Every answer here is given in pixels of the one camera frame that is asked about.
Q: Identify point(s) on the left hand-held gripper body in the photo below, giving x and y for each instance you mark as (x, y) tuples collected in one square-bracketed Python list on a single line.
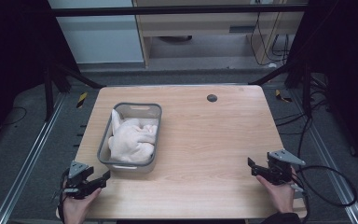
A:
[(78, 177)]

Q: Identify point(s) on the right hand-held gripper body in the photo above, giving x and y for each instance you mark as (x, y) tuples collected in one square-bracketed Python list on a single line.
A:
[(280, 168)]

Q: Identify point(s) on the grey-rimmed white plastic basket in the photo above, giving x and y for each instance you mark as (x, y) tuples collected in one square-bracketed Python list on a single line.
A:
[(118, 161)]

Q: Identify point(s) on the white cloth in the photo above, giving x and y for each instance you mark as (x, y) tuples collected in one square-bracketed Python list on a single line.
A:
[(133, 140)]

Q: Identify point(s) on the person's right hand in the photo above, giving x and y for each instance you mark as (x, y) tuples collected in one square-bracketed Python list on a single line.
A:
[(279, 194)]

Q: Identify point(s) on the person's left hand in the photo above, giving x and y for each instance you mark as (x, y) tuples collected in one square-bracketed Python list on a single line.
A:
[(77, 207)]

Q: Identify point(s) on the yellow black floor tape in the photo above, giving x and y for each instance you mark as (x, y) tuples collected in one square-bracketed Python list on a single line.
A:
[(81, 99), (281, 96)]

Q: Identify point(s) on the dark round table grommet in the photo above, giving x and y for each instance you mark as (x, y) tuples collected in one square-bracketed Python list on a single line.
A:
[(212, 98)]

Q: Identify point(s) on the black metal stand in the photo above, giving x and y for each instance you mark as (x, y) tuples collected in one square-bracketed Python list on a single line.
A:
[(306, 90), (49, 93)]

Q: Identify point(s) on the dark curtain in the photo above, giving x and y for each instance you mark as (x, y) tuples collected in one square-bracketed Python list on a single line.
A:
[(345, 62), (9, 56)]

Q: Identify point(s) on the white cabinet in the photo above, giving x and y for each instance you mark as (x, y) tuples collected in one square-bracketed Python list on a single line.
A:
[(99, 37)]

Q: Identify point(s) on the light wooden desk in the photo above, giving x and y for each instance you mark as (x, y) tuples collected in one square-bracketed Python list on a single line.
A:
[(199, 26)]

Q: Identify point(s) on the aluminium floor rail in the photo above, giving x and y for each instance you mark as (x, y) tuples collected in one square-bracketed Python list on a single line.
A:
[(329, 155), (28, 161)]

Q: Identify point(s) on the black horizontal frame bar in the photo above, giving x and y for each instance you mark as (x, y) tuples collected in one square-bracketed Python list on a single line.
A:
[(167, 10)]

